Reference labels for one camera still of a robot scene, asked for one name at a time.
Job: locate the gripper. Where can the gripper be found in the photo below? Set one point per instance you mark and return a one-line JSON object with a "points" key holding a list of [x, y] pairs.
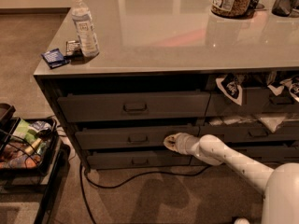
{"points": [[184, 143]]}

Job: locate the grey drawer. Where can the grey drawer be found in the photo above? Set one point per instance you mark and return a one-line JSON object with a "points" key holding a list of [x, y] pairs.
{"points": [[277, 153], [130, 106], [152, 136], [253, 132], [136, 159], [254, 101]]}

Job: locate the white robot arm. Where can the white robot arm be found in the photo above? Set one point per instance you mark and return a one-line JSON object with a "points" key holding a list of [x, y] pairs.
{"points": [[279, 187]]}

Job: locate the grey drawer cabinet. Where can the grey drawer cabinet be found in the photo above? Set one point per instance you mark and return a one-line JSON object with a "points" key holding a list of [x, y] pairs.
{"points": [[171, 45]]}

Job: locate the clear plastic bags in drawer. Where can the clear plastic bags in drawer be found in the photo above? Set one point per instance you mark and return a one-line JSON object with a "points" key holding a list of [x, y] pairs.
{"points": [[271, 121]]}

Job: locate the black white chip bag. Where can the black white chip bag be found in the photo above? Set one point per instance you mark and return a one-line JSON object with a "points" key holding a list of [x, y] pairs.
{"points": [[291, 84], [230, 87]]}

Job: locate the dark snack packet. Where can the dark snack packet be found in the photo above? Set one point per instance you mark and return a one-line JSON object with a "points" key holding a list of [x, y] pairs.
{"points": [[72, 48]]}

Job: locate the green snack bag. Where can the green snack bag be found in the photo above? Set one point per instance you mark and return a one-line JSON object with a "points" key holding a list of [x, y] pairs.
{"points": [[29, 132]]}

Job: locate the blue snack packet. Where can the blue snack packet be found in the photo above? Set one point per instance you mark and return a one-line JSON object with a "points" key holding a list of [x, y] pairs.
{"points": [[54, 58]]}

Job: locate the clear plastic water bottle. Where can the clear plastic water bottle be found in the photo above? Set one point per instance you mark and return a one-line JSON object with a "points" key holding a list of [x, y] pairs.
{"points": [[83, 21]]}

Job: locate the dark glass container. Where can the dark glass container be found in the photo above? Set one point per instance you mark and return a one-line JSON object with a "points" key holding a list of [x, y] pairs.
{"points": [[285, 8]]}

